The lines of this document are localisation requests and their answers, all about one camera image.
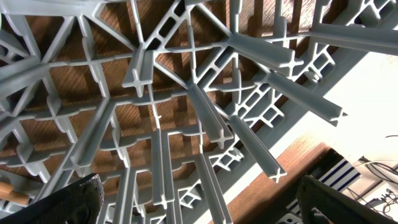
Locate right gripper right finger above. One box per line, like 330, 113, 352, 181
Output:
297, 175, 396, 224

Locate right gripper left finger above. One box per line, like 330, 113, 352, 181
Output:
1, 173, 104, 224

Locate wooden chopstick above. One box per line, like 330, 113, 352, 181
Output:
0, 182, 30, 205

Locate grey dishwasher rack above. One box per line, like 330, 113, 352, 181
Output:
1, 0, 397, 223

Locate blue striped white box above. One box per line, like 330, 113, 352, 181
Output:
277, 157, 361, 223

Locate background cables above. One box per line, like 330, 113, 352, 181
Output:
348, 135, 398, 215

